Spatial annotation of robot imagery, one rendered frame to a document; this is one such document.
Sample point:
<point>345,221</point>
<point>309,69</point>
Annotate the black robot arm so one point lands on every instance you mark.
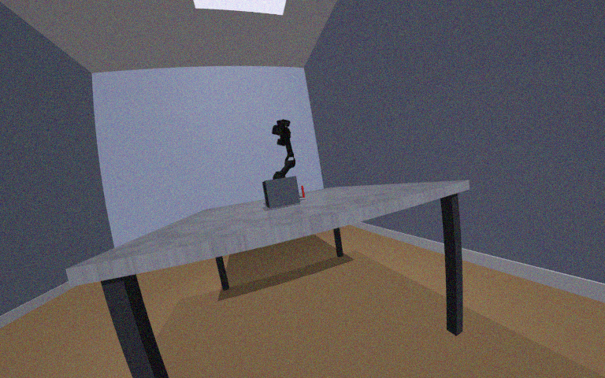
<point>288,164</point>

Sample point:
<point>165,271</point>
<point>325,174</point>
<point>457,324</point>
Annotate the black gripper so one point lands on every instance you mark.
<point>283,133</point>

